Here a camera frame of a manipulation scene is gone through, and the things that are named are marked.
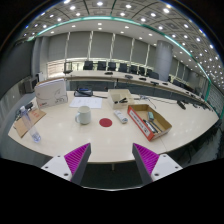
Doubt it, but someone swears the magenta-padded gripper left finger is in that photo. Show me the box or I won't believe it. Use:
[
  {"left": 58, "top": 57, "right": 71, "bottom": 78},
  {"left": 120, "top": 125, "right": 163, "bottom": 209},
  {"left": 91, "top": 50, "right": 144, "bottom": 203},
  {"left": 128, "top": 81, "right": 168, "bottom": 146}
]
[{"left": 40, "top": 142, "right": 92, "bottom": 186}]

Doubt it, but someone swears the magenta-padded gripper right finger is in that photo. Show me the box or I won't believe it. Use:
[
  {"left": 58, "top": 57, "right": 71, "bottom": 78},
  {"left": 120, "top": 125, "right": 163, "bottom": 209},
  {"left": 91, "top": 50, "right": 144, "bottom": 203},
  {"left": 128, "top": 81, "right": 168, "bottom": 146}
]
[{"left": 131, "top": 142, "right": 184, "bottom": 185}]

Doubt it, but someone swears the black pen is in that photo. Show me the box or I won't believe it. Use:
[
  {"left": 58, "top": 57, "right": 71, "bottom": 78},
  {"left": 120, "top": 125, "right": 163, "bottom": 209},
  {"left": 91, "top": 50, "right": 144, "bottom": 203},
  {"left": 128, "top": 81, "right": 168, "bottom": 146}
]
[
  {"left": 148, "top": 119, "right": 163, "bottom": 133},
  {"left": 142, "top": 119, "right": 157, "bottom": 134}
]

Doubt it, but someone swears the red-edged open cardboard box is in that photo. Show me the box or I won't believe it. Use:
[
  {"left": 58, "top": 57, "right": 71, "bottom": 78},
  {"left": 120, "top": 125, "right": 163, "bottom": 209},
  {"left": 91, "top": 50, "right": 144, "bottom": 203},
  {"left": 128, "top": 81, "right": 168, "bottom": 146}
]
[{"left": 126, "top": 103, "right": 173, "bottom": 142}]

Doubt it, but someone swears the white mug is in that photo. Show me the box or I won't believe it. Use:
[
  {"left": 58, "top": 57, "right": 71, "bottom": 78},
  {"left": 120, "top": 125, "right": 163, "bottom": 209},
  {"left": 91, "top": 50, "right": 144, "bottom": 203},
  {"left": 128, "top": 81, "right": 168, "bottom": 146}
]
[{"left": 74, "top": 105, "right": 92, "bottom": 126}]

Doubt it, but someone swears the flat round red coaster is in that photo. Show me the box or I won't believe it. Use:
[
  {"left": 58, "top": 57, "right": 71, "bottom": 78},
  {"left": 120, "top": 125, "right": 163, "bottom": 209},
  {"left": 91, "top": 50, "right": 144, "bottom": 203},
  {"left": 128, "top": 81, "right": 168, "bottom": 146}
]
[{"left": 98, "top": 117, "right": 113, "bottom": 128}]

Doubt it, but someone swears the white remote control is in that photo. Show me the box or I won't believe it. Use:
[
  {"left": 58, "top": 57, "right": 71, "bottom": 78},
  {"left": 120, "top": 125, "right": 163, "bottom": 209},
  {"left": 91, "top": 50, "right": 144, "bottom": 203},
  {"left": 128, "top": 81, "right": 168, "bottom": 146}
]
[{"left": 113, "top": 109, "right": 129, "bottom": 125}]

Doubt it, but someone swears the white paper sheet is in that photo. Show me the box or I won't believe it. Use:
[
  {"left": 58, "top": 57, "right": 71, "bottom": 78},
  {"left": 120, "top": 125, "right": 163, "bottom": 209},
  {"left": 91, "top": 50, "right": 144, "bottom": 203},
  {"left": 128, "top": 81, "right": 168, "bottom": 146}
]
[{"left": 69, "top": 96, "right": 104, "bottom": 110}]

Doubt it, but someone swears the brown paper envelope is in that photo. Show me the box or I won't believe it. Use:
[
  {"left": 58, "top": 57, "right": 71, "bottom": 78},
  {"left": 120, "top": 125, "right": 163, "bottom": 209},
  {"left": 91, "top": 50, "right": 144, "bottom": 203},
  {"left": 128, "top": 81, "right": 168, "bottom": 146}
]
[{"left": 13, "top": 107, "right": 47, "bottom": 139}]

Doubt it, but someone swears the small black tool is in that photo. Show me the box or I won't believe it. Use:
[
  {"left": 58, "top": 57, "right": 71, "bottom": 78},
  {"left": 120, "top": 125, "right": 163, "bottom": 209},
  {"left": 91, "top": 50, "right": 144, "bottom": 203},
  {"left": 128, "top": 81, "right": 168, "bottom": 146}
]
[{"left": 114, "top": 97, "right": 129, "bottom": 104}]

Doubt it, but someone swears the black oblong device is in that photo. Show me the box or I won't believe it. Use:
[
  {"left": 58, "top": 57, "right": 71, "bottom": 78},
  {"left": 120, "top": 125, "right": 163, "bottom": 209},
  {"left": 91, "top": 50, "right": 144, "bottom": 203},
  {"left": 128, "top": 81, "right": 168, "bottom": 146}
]
[{"left": 176, "top": 99, "right": 187, "bottom": 111}]

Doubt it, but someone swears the black desktop conference unit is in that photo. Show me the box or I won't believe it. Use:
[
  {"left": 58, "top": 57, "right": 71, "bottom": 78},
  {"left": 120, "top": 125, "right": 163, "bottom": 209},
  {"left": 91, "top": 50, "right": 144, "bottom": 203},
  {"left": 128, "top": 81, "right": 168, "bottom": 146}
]
[{"left": 73, "top": 87, "right": 94, "bottom": 98}]

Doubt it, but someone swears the beige divided organizer box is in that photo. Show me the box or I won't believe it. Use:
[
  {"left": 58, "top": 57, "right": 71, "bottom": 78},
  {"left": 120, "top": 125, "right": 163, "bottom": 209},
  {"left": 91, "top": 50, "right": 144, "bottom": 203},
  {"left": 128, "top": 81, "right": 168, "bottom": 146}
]
[{"left": 106, "top": 88, "right": 135, "bottom": 110}]

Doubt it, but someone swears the large white printed carton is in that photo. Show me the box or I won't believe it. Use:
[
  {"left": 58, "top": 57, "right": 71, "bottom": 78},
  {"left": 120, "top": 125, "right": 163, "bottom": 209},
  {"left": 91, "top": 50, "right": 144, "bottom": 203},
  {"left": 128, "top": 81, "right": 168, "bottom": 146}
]
[{"left": 34, "top": 78, "right": 69, "bottom": 109}]

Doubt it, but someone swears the black power strip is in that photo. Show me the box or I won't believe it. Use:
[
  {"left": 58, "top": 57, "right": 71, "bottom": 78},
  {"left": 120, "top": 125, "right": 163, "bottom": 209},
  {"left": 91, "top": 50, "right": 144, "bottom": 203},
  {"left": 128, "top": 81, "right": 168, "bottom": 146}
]
[{"left": 14, "top": 101, "right": 34, "bottom": 121}]

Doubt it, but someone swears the long curved conference desk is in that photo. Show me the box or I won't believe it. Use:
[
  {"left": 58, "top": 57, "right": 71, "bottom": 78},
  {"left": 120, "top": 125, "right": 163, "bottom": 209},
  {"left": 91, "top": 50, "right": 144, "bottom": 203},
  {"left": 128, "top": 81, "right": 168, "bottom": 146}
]
[{"left": 48, "top": 69, "right": 214, "bottom": 111}]

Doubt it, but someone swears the grey box monitor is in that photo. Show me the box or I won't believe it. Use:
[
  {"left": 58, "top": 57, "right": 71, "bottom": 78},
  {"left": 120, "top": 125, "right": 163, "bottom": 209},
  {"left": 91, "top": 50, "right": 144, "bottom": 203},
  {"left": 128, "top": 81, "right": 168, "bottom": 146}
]
[{"left": 21, "top": 77, "right": 39, "bottom": 94}]

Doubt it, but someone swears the row of black office chairs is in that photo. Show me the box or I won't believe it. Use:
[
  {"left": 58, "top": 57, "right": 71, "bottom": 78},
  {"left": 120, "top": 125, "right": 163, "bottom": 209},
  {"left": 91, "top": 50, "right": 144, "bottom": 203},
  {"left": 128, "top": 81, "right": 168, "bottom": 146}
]
[{"left": 82, "top": 60, "right": 183, "bottom": 87}]

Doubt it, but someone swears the group of ceiling lights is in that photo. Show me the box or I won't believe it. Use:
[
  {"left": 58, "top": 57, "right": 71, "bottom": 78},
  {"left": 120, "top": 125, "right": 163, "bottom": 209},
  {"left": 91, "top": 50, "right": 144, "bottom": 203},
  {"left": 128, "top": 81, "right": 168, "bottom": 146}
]
[{"left": 19, "top": 0, "right": 224, "bottom": 84}]

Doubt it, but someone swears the thin grey cable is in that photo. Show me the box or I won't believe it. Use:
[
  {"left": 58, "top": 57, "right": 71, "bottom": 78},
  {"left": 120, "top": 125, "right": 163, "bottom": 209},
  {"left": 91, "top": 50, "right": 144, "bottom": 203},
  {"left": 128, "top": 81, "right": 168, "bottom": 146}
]
[{"left": 138, "top": 94, "right": 158, "bottom": 109}]

